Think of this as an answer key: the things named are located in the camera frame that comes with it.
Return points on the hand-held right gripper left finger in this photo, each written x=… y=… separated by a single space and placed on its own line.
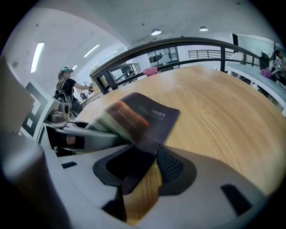
x=78 y=179

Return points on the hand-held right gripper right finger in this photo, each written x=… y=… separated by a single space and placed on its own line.
x=201 y=190

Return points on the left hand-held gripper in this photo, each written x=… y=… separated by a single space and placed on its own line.
x=33 y=111

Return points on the dark brown flexible sheet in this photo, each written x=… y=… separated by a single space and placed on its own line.
x=154 y=111

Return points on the long ceiling light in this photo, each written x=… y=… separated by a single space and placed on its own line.
x=74 y=67
x=36 y=57
x=91 y=50

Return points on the pink bag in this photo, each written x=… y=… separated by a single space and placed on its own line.
x=150 y=71

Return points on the black framed window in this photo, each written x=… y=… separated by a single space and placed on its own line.
x=165 y=56

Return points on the round pendant lamp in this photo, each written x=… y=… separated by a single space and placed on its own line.
x=156 y=32
x=203 y=28

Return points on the white table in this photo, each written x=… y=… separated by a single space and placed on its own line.
x=250 y=73

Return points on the black metal railing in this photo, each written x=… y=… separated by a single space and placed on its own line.
x=178 y=42

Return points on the purple cloth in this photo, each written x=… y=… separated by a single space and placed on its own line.
x=266 y=73

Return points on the black wall speaker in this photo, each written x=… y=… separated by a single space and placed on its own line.
x=235 y=42

